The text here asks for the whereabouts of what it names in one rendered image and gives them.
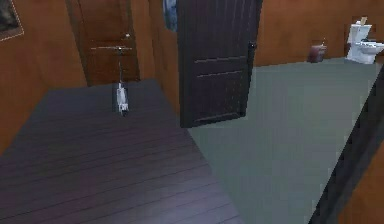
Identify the framed dark wall picture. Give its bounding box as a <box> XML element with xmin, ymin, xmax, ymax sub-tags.
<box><xmin>0</xmin><ymin>0</ymin><xmax>25</xmax><ymax>43</ymax></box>

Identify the blue framed wall picture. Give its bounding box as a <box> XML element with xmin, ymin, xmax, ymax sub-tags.
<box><xmin>162</xmin><ymin>0</ymin><xmax>179</xmax><ymax>33</ymax></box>

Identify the brown wooden room door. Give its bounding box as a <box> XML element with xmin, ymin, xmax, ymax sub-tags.
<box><xmin>65</xmin><ymin>0</ymin><xmax>142</xmax><ymax>88</ymax></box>

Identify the dark red bin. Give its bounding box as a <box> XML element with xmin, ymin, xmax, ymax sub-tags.
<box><xmin>307</xmin><ymin>39</ymin><xmax>328</xmax><ymax>64</ymax></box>

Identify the dark brown room door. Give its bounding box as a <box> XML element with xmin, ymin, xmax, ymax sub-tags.
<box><xmin>176</xmin><ymin>0</ymin><xmax>264</xmax><ymax>129</ymax></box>

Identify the white toilet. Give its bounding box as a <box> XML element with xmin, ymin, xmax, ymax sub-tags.
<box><xmin>345</xmin><ymin>20</ymin><xmax>384</xmax><ymax>65</ymax></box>

